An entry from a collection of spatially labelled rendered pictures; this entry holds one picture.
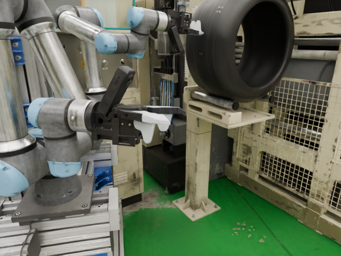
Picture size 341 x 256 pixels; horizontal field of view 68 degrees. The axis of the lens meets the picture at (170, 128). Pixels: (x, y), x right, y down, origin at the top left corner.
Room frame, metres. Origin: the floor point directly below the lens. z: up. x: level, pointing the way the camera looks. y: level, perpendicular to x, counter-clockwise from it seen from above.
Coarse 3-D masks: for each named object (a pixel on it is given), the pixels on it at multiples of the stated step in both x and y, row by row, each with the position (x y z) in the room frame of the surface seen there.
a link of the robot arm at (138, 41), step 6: (132, 30) 1.06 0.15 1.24; (132, 36) 1.05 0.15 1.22; (138, 36) 1.06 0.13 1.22; (144, 36) 1.06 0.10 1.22; (132, 42) 1.04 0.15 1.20; (138, 42) 1.06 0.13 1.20; (144, 42) 1.08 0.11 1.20; (132, 48) 1.04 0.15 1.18; (138, 48) 1.06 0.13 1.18; (144, 48) 1.09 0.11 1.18; (132, 54) 1.07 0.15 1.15; (138, 54) 1.08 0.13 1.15
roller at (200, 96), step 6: (192, 96) 1.49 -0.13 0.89; (198, 96) 1.44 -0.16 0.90; (204, 96) 1.40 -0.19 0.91; (210, 96) 1.37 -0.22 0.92; (210, 102) 1.36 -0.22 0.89; (216, 102) 1.31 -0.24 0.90; (222, 102) 1.28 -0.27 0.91; (228, 102) 1.25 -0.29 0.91; (234, 102) 1.22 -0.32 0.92; (228, 108) 1.25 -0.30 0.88; (234, 108) 1.22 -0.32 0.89
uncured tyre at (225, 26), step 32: (224, 0) 1.23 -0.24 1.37; (256, 0) 1.24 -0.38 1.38; (224, 32) 1.17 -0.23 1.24; (256, 32) 1.64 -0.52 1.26; (288, 32) 1.39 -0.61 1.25; (192, 64) 1.31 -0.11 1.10; (224, 64) 1.17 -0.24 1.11; (256, 64) 1.62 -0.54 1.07; (288, 64) 1.42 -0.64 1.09; (224, 96) 1.26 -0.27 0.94; (256, 96) 1.29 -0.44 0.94
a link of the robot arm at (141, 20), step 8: (136, 8) 1.04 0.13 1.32; (144, 8) 1.08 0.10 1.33; (128, 16) 1.05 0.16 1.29; (136, 16) 1.02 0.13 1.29; (144, 16) 1.04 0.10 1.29; (152, 16) 1.06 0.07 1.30; (128, 24) 1.05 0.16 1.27; (136, 24) 1.04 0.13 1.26; (144, 24) 1.05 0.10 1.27; (152, 24) 1.06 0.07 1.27; (144, 32) 1.06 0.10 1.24
